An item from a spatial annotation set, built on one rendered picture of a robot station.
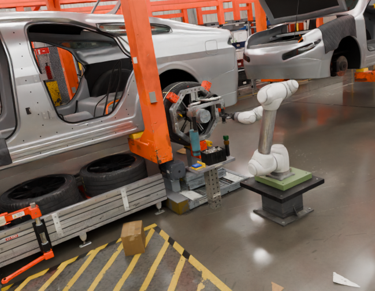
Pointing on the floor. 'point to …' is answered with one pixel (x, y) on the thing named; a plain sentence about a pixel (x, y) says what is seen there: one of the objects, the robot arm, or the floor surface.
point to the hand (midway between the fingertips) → (223, 115)
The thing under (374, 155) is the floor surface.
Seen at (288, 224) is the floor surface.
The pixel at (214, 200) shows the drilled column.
